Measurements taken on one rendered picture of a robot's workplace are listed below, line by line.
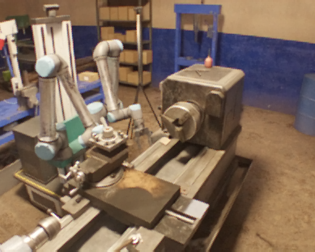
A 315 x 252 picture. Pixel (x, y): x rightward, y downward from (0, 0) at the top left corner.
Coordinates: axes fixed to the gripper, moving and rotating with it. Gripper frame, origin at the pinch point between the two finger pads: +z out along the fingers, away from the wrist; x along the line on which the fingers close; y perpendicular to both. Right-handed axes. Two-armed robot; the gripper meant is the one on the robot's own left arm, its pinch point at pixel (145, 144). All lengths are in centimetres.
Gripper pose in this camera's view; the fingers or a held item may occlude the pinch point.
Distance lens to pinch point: 217.8
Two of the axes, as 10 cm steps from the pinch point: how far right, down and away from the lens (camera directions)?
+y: 7.6, -1.3, -6.4
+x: 6.0, -2.5, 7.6
